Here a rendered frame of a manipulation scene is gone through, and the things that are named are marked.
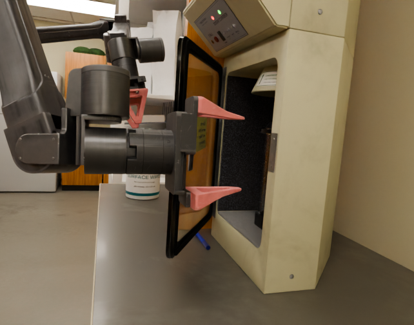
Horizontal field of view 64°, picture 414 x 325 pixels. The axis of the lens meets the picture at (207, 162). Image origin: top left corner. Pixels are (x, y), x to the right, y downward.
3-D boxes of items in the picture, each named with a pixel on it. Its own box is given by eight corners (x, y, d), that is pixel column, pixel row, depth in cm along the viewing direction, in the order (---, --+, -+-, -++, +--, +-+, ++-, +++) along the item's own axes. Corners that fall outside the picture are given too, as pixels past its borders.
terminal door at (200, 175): (211, 218, 89) (222, 65, 85) (169, 262, 60) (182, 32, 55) (208, 217, 90) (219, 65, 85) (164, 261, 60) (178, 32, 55)
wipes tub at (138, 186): (156, 192, 138) (158, 156, 136) (161, 200, 126) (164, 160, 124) (124, 192, 134) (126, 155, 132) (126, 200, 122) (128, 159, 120)
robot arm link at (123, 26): (116, 46, 122) (112, 14, 117) (132, 46, 123) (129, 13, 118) (106, 71, 84) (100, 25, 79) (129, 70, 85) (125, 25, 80)
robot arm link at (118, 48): (106, 44, 81) (107, 33, 75) (134, 43, 83) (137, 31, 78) (111, 72, 80) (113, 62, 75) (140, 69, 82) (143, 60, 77)
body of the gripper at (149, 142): (191, 111, 40) (128, 108, 38) (188, 195, 41) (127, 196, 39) (180, 115, 46) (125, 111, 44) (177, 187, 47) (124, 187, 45)
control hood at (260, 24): (224, 58, 86) (226, 18, 85) (290, 28, 55) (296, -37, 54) (180, 53, 82) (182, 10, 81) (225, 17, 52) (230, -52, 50)
